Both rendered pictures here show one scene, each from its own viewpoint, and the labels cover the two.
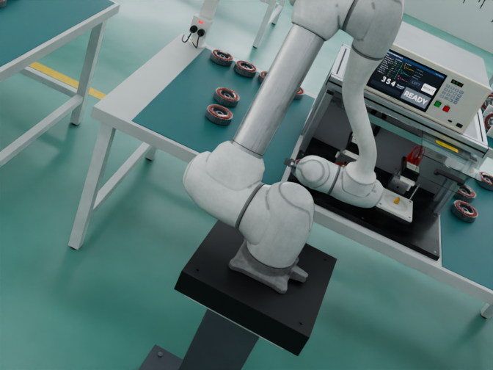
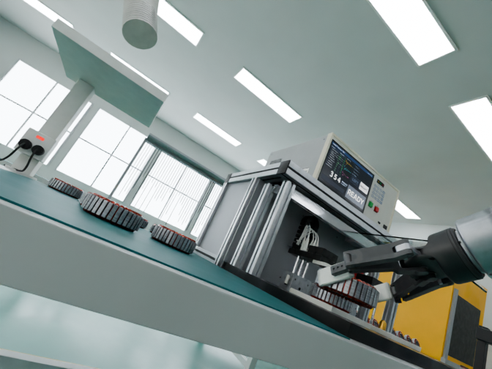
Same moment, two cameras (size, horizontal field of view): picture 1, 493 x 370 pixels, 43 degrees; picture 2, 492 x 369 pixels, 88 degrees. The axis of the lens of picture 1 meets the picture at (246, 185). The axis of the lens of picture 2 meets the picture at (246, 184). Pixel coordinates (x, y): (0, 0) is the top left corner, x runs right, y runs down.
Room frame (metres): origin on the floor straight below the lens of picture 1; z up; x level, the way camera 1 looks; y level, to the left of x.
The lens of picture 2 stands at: (1.75, 0.26, 0.78)
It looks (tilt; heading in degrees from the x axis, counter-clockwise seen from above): 17 degrees up; 334
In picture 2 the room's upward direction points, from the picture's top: 25 degrees clockwise
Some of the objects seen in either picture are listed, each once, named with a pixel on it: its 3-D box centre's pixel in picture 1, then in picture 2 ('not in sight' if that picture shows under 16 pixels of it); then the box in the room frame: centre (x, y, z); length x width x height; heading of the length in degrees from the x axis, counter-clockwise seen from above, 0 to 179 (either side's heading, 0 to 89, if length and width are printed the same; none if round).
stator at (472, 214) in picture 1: (464, 211); not in sight; (2.45, -0.91, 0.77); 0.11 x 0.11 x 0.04
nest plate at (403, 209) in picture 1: (395, 203); (381, 331); (2.24, -0.58, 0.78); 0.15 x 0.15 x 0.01; 89
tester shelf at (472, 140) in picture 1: (408, 96); (312, 214); (2.56, -0.47, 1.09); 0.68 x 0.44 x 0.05; 89
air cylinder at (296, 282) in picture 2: (346, 158); (295, 283); (2.39, -0.34, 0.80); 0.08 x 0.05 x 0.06; 89
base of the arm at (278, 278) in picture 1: (273, 259); not in sight; (1.47, -0.16, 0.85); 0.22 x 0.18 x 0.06; 86
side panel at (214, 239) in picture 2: (322, 94); (224, 219); (2.65, -0.14, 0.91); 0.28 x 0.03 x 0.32; 179
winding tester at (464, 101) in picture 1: (425, 72); (323, 189); (2.56, -0.48, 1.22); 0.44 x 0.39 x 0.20; 89
